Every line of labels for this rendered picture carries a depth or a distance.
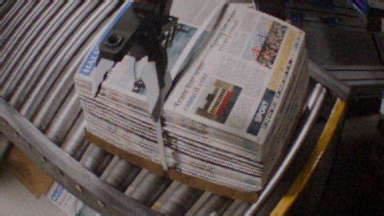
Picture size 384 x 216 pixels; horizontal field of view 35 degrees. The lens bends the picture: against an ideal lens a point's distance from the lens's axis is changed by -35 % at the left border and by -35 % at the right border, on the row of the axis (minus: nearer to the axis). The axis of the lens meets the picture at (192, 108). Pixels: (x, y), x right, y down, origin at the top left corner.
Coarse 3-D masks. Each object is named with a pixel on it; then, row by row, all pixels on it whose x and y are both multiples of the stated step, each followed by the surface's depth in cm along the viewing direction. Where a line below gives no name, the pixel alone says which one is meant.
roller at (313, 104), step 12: (312, 96) 171; (324, 96) 172; (312, 108) 169; (300, 120) 167; (312, 120) 168; (300, 132) 165; (288, 144) 164; (300, 144) 165; (288, 156) 162; (276, 168) 161; (288, 168) 162; (276, 180) 160; (264, 192) 158; (240, 204) 157; (252, 204) 156
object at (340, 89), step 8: (104, 0) 198; (96, 8) 203; (312, 64) 176; (312, 72) 174; (320, 72) 175; (328, 72) 175; (312, 80) 174; (320, 80) 173; (328, 80) 173; (336, 80) 173; (328, 88) 172; (336, 88) 172; (344, 88) 172; (328, 96) 174; (336, 96) 171; (344, 96) 170; (328, 104) 176; (320, 112) 181; (328, 112) 178; (344, 112) 174; (344, 120) 180
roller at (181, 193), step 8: (184, 184) 160; (176, 192) 159; (184, 192) 159; (192, 192) 159; (200, 192) 160; (168, 200) 158; (176, 200) 158; (184, 200) 158; (192, 200) 159; (160, 208) 157; (168, 208) 156; (176, 208) 157; (184, 208) 158
